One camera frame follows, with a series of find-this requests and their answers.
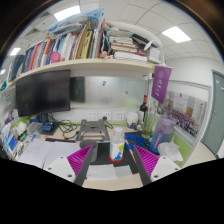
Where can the white paper sheets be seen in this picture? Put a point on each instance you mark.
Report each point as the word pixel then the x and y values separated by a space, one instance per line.
pixel 40 153

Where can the glass vase with green stems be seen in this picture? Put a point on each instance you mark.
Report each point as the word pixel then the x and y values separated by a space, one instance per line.
pixel 149 126

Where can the white folded napkin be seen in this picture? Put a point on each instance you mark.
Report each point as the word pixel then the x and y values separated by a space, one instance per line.
pixel 103 171

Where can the dark wine bottle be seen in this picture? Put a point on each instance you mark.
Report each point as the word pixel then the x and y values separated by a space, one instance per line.
pixel 143 108

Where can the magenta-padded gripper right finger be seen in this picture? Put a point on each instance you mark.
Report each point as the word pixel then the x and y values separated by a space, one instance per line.
pixel 148 160

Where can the ceiling light panels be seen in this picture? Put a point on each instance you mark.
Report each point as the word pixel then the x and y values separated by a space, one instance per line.
pixel 176 34

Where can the flat round red coaster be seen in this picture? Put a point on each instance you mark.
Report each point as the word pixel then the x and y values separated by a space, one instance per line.
pixel 110 160

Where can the black rectangular panel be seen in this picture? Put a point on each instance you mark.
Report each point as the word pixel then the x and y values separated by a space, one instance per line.
pixel 77 89

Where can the white shelf with books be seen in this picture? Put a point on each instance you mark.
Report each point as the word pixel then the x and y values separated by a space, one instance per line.
pixel 86 65

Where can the grey metal laptop stand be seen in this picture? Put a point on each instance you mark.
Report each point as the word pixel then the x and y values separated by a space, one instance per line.
pixel 93 131

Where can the large purple water jug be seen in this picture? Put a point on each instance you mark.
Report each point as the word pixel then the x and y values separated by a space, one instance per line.
pixel 163 133

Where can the clear plastic water bottle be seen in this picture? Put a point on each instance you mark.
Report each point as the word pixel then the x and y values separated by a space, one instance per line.
pixel 117 145

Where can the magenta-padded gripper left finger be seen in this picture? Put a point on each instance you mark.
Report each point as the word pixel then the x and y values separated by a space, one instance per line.
pixel 80 160

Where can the white wall sockets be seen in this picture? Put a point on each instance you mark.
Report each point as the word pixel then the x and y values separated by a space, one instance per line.
pixel 92 115

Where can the small blue device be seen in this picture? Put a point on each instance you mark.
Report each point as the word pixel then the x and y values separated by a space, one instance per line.
pixel 48 127

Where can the white ceramic jar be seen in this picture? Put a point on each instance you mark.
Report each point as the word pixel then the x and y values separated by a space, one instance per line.
pixel 132 118

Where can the black computer monitor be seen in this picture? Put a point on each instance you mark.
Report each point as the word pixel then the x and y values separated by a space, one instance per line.
pixel 43 93

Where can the black desk mat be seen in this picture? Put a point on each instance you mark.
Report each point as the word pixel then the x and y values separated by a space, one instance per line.
pixel 103 151

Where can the purple pennant flag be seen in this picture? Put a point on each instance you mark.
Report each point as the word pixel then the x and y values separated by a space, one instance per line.
pixel 161 83

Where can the group photo poster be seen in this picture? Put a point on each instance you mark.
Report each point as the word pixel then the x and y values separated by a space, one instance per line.
pixel 186 113

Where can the blue tissue box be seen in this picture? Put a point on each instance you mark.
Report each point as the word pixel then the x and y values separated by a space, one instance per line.
pixel 10 140

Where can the grey door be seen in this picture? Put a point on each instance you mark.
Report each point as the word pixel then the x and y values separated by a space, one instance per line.
pixel 215 113

